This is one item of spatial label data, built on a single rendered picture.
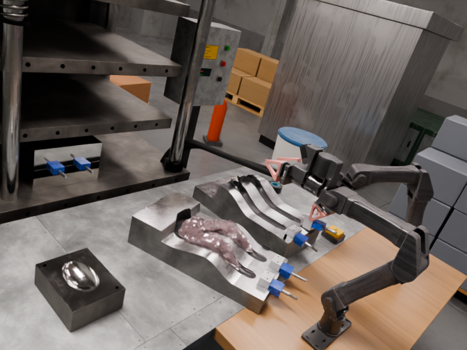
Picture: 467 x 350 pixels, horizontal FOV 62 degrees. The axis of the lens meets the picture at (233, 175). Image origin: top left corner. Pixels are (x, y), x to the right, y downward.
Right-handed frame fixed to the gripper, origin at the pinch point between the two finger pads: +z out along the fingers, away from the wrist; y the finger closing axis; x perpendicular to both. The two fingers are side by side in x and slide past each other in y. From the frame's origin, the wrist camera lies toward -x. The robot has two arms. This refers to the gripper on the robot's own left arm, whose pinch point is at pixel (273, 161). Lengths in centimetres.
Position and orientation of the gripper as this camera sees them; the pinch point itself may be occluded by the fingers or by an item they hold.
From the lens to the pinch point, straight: 126.0
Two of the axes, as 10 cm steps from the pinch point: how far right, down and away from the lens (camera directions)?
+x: -2.4, 8.9, 4.0
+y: -6.9, 1.4, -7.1
